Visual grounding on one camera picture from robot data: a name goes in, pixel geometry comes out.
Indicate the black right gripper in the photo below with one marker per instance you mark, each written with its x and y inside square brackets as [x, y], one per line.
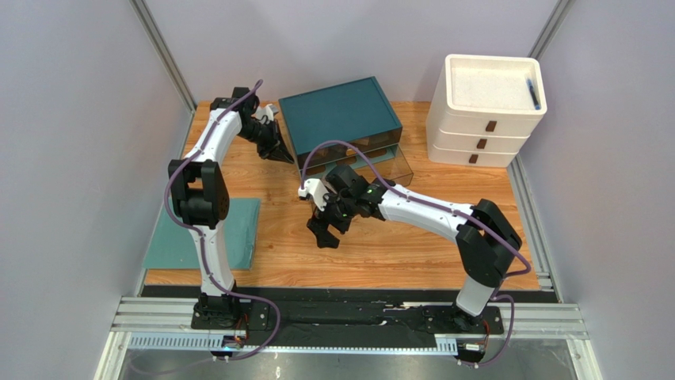
[333, 219]

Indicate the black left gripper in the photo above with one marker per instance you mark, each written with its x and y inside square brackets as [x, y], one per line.
[276, 148]

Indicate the teal drawer cabinet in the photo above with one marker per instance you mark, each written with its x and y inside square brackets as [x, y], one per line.
[355, 106]

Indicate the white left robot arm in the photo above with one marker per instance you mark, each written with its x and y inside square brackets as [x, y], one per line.
[196, 197]

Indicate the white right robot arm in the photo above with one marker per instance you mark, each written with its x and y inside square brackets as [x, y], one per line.
[486, 240]

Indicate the white three-drawer organizer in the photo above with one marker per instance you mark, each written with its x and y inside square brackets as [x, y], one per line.
[482, 113]

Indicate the blue pen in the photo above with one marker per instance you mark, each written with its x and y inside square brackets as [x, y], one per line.
[533, 94]

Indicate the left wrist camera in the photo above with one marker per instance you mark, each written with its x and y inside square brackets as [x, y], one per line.
[266, 114]

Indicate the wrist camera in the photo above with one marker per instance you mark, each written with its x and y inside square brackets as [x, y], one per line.
[316, 191]
[266, 114]

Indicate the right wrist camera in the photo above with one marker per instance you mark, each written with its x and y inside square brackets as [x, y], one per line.
[316, 191]

